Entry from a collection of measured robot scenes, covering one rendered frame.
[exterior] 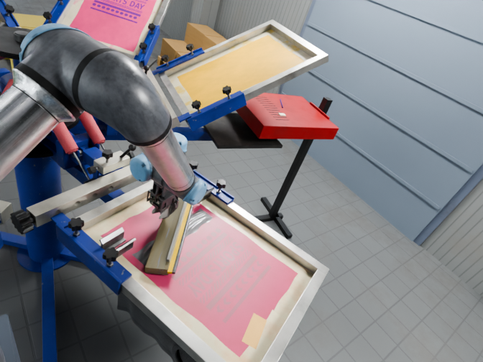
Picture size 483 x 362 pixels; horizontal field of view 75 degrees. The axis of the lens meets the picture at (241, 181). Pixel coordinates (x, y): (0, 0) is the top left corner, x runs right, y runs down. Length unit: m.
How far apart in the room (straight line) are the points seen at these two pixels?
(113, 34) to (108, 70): 1.78
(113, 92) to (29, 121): 0.14
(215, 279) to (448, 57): 2.88
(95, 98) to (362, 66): 3.42
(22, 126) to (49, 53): 0.12
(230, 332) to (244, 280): 0.20
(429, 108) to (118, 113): 3.15
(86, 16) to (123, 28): 0.24
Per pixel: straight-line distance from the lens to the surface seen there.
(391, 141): 3.62
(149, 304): 1.01
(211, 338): 1.03
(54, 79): 0.60
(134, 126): 0.56
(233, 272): 1.17
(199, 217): 1.30
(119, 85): 0.54
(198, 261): 1.16
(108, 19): 2.41
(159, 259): 1.10
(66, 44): 0.61
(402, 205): 3.69
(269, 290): 1.18
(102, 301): 2.17
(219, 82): 1.80
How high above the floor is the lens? 1.86
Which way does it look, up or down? 35 degrees down
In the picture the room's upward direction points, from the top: 20 degrees clockwise
